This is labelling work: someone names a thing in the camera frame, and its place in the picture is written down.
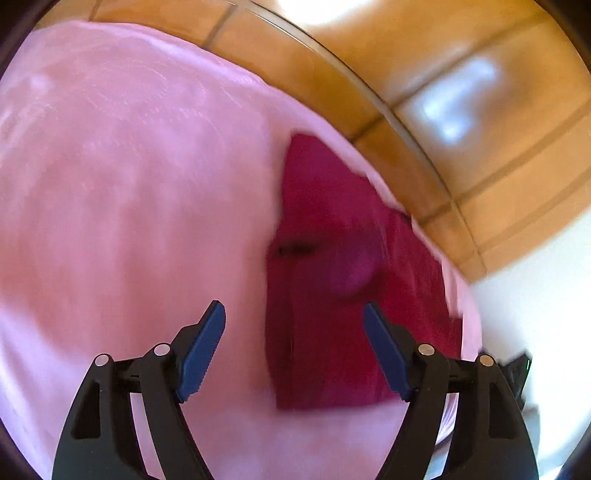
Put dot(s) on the wooden wardrobe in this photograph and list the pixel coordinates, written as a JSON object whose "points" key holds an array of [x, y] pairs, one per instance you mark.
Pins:
{"points": [[475, 113]]}

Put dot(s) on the crimson red garment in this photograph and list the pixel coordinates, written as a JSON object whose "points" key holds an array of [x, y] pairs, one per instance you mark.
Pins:
{"points": [[338, 247]]}

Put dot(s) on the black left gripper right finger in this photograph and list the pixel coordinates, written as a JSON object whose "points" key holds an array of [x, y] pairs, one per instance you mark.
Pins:
{"points": [[490, 438]]}

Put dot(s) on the pink bed sheet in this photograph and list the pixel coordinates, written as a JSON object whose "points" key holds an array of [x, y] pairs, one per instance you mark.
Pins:
{"points": [[140, 180]]}

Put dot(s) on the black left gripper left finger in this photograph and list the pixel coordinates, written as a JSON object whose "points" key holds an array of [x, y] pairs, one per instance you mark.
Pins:
{"points": [[99, 438]]}

